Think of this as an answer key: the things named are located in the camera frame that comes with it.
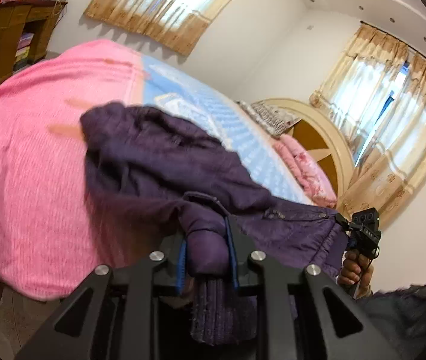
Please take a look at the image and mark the purple quilted jacket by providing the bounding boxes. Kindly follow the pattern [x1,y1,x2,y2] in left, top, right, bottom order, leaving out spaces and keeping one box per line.
[80,102,346,345]

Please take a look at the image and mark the right forearm dark sleeve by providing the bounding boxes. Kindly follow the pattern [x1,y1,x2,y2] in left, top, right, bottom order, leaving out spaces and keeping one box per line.
[357,284,426,359]

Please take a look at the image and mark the person's right hand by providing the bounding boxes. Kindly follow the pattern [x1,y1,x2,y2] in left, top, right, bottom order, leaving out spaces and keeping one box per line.
[336,250,374,298]

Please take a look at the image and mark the folded pink blanket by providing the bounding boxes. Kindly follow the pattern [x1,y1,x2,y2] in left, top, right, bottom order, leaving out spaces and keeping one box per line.
[273,134,337,208]

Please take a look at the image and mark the cream wooden headboard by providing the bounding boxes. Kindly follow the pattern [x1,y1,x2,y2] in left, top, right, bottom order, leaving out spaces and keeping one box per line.
[254,98,354,210]

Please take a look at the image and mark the pink and blue bedspread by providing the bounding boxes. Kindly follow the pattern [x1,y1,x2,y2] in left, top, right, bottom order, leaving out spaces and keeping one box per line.
[0,40,307,301]

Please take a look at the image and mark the patterned grey pillow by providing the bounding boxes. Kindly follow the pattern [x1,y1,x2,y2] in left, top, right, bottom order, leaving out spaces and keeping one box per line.
[238,101,302,139]

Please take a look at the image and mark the beige patterned window curtain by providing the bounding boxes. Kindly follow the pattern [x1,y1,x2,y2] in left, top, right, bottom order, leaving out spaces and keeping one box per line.
[85,0,231,57]

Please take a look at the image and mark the brown wooden desk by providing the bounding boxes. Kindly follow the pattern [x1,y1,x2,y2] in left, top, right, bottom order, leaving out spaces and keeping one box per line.
[0,0,67,84]

